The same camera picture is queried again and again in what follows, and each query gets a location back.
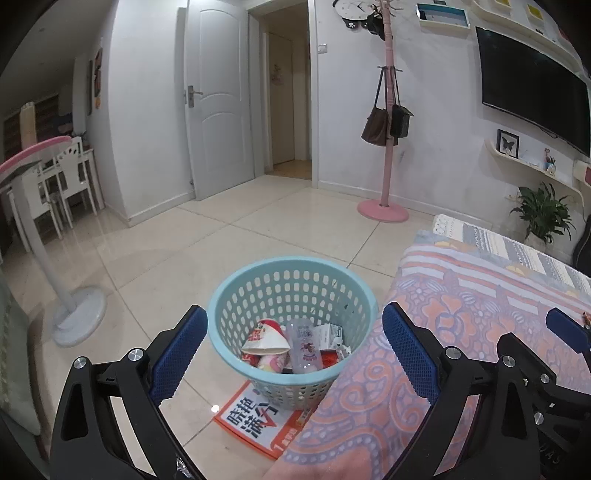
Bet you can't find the dark cloth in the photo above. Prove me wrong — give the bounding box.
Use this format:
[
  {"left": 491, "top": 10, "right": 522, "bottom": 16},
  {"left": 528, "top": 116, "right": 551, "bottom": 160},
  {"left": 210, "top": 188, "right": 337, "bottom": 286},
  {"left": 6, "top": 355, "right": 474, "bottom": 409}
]
[{"left": 362, "top": 11, "right": 385, "bottom": 40}]

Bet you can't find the white panel door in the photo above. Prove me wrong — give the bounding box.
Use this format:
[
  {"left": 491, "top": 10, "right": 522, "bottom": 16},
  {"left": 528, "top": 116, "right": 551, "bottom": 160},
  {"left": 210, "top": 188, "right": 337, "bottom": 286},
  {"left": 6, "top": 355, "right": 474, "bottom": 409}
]
[{"left": 185, "top": 0, "right": 256, "bottom": 201}]

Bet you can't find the framed butterfly picture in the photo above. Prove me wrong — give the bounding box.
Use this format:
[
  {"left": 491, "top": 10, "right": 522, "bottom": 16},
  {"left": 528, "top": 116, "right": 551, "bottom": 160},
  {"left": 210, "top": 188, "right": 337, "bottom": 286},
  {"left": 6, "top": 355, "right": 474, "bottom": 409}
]
[{"left": 496, "top": 129, "right": 520, "bottom": 158}]

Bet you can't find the hallway door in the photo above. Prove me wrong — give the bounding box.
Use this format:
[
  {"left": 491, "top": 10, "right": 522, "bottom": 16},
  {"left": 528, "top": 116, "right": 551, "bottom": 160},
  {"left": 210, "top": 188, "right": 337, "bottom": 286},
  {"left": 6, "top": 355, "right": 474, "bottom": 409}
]
[{"left": 268, "top": 34, "right": 296, "bottom": 164}]

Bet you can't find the white shelf with coloured cubbies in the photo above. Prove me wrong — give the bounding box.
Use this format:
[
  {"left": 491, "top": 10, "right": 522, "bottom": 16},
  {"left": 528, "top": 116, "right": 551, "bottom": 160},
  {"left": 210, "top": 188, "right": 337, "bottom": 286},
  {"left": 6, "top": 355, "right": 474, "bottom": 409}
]
[{"left": 471, "top": 0, "right": 591, "bottom": 79}]

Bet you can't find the white dining chair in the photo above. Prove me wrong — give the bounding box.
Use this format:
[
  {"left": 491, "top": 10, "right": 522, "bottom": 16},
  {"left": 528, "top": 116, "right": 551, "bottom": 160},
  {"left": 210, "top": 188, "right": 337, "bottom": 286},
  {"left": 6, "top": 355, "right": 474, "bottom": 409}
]
[
  {"left": 9, "top": 159, "right": 63, "bottom": 241},
  {"left": 55, "top": 138, "right": 105, "bottom": 227}
]

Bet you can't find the blue white wall shelf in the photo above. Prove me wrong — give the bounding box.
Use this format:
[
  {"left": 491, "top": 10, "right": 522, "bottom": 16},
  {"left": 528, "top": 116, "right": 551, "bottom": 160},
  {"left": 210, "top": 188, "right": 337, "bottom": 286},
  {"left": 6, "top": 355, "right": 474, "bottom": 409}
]
[{"left": 416, "top": 2, "right": 469, "bottom": 27}]

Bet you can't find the black guitar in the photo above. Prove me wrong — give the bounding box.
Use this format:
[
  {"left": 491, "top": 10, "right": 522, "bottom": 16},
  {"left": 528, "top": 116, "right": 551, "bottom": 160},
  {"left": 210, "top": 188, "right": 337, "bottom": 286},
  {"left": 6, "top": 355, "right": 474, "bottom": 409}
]
[{"left": 571, "top": 228, "right": 591, "bottom": 268}]

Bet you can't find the black shoulder bag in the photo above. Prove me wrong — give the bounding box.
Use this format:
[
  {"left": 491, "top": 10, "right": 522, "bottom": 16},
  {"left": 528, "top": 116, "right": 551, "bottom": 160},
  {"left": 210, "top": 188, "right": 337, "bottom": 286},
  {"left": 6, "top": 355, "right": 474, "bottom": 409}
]
[{"left": 389, "top": 67, "right": 414, "bottom": 138}]

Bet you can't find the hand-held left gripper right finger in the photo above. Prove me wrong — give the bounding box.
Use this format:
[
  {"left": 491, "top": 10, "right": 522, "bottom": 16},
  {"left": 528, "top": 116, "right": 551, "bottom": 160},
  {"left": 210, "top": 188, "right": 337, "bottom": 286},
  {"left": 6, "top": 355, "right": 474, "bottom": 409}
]
[{"left": 382, "top": 302, "right": 546, "bottom": 480}]

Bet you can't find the orange white printed flyer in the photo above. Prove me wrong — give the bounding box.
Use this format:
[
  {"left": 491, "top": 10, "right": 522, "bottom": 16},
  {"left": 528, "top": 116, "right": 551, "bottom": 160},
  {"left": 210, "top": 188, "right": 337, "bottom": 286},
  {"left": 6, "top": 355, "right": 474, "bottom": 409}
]
[{"left": 213, "top": 379, "right": 324, "bottom": 461}]

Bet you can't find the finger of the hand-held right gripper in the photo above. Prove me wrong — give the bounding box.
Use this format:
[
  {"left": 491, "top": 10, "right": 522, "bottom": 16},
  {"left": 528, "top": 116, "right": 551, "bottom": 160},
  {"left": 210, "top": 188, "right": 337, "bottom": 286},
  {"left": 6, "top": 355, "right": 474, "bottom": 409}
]
[
  {"left": 546, "top": 308, "right": 591, "bottom": 354},
  {"left": 498, "top": 331, "right": 571, "bottom": 407}
]

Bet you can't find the round wall clock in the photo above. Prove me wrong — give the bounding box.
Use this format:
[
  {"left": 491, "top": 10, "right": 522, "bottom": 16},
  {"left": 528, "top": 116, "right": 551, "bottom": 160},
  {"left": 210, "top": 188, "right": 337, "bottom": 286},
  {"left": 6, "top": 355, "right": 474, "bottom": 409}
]
[{"left": 332, "top": 0, "right": 368, "bottom": 29}]

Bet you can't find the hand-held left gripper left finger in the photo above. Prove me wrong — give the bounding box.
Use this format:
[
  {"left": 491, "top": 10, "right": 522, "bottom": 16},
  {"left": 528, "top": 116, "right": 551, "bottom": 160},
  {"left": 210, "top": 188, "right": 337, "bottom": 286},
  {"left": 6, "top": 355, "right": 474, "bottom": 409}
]
[{"left": 48, "top": 305, "right": 208, "bottom": 480}]

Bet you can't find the small white carton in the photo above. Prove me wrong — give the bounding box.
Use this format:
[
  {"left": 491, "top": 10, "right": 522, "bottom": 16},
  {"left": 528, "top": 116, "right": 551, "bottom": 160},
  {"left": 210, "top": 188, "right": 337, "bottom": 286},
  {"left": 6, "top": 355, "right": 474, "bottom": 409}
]
[{"left": 314, "top": 323, "right": 345, "bottom": 352}]

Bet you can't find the white curved wall shelf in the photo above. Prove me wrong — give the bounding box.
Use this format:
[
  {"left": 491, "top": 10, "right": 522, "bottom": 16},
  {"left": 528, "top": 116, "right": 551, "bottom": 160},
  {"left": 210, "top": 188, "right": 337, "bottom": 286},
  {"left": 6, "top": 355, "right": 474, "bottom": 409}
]
[{"left": 485, "top": 138, "right": 591, "bottom": 199}]

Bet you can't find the crushed red white paper cup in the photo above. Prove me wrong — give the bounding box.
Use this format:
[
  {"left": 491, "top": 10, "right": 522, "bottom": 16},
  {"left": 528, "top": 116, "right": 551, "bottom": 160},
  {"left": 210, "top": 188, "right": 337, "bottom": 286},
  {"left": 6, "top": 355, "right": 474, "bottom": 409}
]
[{"left": 241, "top": 318, "right": 291, "bottom": 370}]

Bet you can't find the green potted plant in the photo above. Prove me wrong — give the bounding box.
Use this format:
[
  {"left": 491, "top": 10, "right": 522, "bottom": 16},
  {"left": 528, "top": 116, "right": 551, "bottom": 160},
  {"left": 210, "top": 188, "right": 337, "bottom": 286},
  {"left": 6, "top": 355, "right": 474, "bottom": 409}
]
[{"left": 509, "top": 182, "right": 577, "bottom": 254}]

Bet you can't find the grey green cushion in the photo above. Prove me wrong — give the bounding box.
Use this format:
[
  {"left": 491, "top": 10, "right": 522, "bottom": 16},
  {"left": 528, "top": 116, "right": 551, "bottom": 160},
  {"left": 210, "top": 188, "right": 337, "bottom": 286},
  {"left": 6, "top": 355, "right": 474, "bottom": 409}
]
[{"left": 0, "top": 272, "right": 42, "bottom": 435}]

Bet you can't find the pink coat rack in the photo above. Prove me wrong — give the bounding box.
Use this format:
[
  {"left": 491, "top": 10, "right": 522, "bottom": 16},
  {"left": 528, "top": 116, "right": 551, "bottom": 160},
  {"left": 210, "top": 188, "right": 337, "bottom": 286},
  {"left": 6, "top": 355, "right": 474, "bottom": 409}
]
[{"left": 358, "top": 0, "right": 409, "bottom": 223}]

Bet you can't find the black flat television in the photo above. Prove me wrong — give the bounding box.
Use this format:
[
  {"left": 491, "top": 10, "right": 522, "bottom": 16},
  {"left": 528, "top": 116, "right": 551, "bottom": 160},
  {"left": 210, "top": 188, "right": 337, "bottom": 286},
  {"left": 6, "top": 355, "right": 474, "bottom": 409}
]
[{"left": 475, "top": 26, "right": 591, "bottom": 158}]

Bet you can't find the brown shoulder bag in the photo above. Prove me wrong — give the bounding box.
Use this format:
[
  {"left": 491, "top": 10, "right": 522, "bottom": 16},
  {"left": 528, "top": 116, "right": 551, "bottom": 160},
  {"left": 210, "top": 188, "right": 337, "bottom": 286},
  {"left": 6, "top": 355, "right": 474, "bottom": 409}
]
[{"left": 361, "top": 67, "right": 391, "bottom": 147}]

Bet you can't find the pink striped printed blanket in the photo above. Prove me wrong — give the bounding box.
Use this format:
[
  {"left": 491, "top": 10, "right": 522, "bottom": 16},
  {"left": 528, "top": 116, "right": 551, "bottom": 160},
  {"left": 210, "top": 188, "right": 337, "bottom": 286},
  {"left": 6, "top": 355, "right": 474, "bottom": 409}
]
[{"left": 261, "top": 231, "right": 591, "bottom": 480}]

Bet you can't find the narrow wall picture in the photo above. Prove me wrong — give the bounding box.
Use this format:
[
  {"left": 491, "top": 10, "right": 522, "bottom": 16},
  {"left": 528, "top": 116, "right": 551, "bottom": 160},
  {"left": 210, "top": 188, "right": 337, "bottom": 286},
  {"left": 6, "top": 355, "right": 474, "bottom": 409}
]
[{"left": 93, "top": 46, "right": 103, "bottom": 110}]

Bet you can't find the white standing fan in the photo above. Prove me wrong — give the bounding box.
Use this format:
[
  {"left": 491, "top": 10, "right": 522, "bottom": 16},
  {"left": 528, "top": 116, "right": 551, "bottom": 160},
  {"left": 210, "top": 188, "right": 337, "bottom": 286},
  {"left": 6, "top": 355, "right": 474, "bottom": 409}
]
[{"left": 0, "top": 136, "right": 108, "bottom": 348}]

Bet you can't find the light blue perforated basket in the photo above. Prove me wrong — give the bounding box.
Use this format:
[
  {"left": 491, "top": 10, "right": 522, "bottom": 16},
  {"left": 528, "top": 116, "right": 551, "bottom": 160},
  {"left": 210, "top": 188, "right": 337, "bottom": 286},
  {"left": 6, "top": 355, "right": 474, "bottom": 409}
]
[{"left": 207, "top": 256, "right": 379, "bottom": 411}]

